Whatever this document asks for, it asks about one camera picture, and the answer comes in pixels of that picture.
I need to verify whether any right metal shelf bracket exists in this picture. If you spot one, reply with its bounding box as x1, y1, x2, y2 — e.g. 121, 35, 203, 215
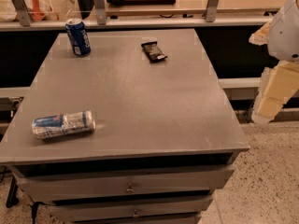
204, 0, 220, 22

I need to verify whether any silver blue redbull can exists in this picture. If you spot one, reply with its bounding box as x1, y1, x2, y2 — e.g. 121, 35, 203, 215
32, 110, 96, 140

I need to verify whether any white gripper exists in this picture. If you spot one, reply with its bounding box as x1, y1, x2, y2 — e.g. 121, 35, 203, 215
249, 0, 299, 124

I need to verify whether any metal shelf bracket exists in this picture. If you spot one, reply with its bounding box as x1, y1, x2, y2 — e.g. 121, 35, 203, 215
93, 0, 107, 25
11, 0, 32, 27
204, 0, 220, 22

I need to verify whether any grey drawer cabinet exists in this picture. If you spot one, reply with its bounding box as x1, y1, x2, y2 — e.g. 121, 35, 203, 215
0, 29, 249, 224

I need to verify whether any left metal shelf bracket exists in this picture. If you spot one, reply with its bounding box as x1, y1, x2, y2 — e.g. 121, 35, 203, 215
11, 0, 32, 27

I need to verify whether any top grey drawer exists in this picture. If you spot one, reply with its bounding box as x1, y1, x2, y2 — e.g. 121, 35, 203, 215
17, 164, 235, 203

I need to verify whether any grey drawer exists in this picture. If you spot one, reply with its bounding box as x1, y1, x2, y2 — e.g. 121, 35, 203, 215
50, 195, 212, 222
17, 164, 235, 203

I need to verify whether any black snack bar wrapper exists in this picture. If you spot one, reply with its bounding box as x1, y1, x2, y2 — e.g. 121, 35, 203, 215
141, 41, 166, 63

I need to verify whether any black stand leg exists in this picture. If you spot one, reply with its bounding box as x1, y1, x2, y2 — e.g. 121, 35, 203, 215
6, 177, 19, 208

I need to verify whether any white orange plastic bag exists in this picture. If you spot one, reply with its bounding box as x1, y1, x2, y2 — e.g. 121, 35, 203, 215
0, 0, 52, 21

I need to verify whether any blue pepsi can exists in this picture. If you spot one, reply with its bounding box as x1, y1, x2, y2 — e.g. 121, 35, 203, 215
65, 18, 91, 57

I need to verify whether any middle metal shelf bracket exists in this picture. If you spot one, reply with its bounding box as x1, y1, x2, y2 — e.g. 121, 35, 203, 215
93, 0, 107, 25

